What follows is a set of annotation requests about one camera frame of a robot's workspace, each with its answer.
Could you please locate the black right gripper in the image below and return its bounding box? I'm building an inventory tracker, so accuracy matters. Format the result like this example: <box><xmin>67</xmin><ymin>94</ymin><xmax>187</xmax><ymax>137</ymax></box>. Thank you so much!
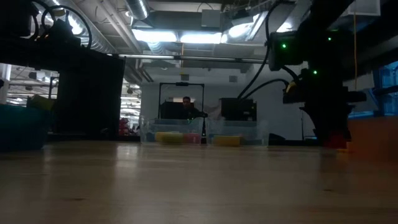
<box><xmin>282</xmin><ymin>70</ymin><xmax>368</xmax><ymax>146</ymax></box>

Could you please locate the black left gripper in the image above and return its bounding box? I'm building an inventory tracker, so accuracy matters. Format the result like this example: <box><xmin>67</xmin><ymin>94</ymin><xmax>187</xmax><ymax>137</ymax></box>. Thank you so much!
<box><xmin>0</xmin><ymin>0</ymin><xmax>82</xmax><ymax>72</ymax></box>

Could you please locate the small red lego brick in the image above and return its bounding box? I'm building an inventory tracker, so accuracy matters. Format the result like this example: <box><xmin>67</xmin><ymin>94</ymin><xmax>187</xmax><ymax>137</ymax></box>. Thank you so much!
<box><xmin>323</xmin><ymin>132</ymin><xmax>348</xmax><ymax>149</ymax></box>

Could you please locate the light green arch block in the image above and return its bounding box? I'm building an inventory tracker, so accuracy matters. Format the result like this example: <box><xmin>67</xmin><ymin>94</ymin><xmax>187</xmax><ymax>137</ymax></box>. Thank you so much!
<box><xmin>27</xmin><ymin>94</ymin><xmax>55</xmax><ymax>111</ymax></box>

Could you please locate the clear plastic bin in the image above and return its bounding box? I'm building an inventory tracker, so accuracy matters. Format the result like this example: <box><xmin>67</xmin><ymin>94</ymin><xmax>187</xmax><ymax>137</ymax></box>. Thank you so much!
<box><xmin>206</xmin><ymin>119</ymin><xmax>270</xmax><ymax>147</ymax></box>
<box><xmin>139</xmin><ymin>116</ymin><xmax>205</xmax><ymax>145</ymax></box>

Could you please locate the long yellow wooden block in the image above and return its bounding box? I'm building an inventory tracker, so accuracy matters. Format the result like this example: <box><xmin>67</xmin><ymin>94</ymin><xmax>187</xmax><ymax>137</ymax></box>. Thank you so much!
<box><xmin>212</xmin><ymin>135</ymin><xmax>242</xmax><ymax>147</ymax></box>

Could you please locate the red wooden block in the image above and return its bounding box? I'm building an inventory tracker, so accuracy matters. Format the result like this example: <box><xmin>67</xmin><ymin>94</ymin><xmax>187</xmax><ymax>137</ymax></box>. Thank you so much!
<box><xmin>183</xmin><ymin>133</ymin><xmax>202</xmax><ymax>144</ymax></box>

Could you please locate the orange plastic bin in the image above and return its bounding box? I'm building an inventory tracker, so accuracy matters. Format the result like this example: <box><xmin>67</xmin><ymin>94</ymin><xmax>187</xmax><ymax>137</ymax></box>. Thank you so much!
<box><xmin>347</xmin><ymin>116</ymin><xmax>398</xmax><ymax>163</ymax></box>

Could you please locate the teal plastic bin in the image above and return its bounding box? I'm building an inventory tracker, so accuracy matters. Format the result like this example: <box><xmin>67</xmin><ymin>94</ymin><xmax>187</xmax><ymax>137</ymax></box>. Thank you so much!
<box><xmin>0</xmin><ymin>104</ymin><xmax>50</xmax><ymax>151</ymax></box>

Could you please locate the black equipment box on stand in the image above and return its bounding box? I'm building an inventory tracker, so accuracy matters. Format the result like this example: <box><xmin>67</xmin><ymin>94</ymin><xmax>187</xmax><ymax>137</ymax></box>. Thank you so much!
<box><xmin>219</xmin><ymin>98</ymin><xmax>257</xmax><ymax>122</ymax></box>

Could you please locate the red background object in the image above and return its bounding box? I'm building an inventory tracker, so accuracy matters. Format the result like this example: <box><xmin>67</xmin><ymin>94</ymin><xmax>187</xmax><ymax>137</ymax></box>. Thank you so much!
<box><xmin>119</xmin><ymin>117</ymin><xmax>139</xmax><ymax>136</ymax></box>

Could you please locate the ceiling light panel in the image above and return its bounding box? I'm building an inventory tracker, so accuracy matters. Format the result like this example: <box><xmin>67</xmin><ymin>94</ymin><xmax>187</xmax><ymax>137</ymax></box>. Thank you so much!
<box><xmin>179</xmin><ymin>32</ymin><xmax>223</xmax><ymax>45</ymax></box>
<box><xmin>132</xmin><ymin>29</ymin><xmax>178</xmax><ymax>44</ymax></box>

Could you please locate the grey horizontal pipe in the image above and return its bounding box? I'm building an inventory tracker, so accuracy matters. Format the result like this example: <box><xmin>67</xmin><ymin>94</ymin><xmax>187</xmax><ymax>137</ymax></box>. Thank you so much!
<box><xmin>107</xmin><ymin>53</ymin><xmax>269</xmax><ymax>67</ymax></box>

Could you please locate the person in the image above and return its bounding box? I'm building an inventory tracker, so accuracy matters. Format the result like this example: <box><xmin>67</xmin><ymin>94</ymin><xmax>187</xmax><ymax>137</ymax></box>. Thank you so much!
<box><xmin>182</xmin><ymin>95</ymin><xmax>200</xmax><ymax>121</ymax></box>

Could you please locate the black monitor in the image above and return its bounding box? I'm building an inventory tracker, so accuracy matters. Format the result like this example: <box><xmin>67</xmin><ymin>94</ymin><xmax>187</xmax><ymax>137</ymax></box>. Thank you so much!
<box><xmin>159</xmin><ymin>101</ymin><xmax>184</xmax><ymax>121</ymax></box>

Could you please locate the light green wooden block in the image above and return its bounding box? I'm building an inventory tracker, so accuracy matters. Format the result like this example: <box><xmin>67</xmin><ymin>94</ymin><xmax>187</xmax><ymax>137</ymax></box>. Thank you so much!
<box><xmin>169</xmin><ymin>132</ymin><xmax>184</xmax><ymax>145</ymax></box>

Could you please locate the grey vent box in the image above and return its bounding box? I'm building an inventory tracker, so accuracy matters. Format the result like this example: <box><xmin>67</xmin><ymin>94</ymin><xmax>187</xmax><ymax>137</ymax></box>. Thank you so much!
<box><xmin>201</xmin><ymin>9</ymin><xmax>223</xmax><ymax>30</ymax></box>

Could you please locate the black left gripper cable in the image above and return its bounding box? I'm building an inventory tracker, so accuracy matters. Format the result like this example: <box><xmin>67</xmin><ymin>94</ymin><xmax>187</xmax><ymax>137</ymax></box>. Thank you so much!
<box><xmin>30</xmin><ymin>0</ymin><xmax>93</xmax><ymax>50</ymax></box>

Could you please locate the silver corrugated duct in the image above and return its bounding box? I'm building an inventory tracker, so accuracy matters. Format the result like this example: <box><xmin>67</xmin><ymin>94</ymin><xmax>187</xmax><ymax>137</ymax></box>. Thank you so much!
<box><xmin>40</xmin><ymin>0</ymin><xmax>119</xmax><ymax>54</ymax></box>

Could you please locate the large grey air duct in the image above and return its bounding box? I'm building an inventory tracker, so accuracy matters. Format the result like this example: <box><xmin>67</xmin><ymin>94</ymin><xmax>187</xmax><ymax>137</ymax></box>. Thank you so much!
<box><xmin>270</xmin><ymin>0</ymin><xmax>312</xmax><ymax>34</ymax></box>

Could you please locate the silver round duct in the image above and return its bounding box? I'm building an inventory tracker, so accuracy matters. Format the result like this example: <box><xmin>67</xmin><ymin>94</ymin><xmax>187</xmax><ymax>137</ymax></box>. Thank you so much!
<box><xmin>126</xmin><ymin>0</ymin><xmax>149</xmax><ymax>20</ymax></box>

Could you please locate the black gantry frame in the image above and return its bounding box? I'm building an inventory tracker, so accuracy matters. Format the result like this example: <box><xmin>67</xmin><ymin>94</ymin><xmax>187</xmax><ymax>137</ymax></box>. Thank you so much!
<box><xmin>157</xmin><ymin>82</ymin><xmax>205</xmax><ymax>121</ymax></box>

